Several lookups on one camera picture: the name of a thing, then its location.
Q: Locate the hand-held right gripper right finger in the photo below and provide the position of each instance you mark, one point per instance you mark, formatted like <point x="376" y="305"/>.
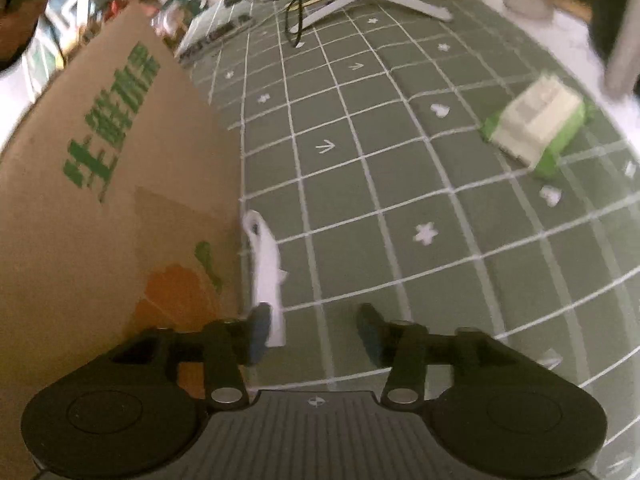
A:
<point x="370" y="334"/>

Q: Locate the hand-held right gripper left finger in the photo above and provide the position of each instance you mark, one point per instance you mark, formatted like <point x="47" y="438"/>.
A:
<point x="260" y="331"/>

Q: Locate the brown cardboard box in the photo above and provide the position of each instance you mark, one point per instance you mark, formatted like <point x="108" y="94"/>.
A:
<point x="100" y="185"/>

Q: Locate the person's left hand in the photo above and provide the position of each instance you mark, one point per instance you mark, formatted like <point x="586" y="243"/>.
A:
<point x="17" y="25"/>

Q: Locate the white power strip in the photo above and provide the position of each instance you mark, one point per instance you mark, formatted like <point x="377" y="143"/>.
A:
<point x="215" y="35"/>

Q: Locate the green checked tablecloth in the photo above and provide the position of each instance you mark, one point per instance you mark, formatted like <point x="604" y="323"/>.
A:
<point x="400" y="160"/>

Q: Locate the green wipes packet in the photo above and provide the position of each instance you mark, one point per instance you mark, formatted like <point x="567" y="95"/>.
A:
<point x="535" y="120"/>

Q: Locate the black air fryer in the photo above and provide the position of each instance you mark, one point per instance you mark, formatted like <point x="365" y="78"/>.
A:
<point x="615" y="0"/>

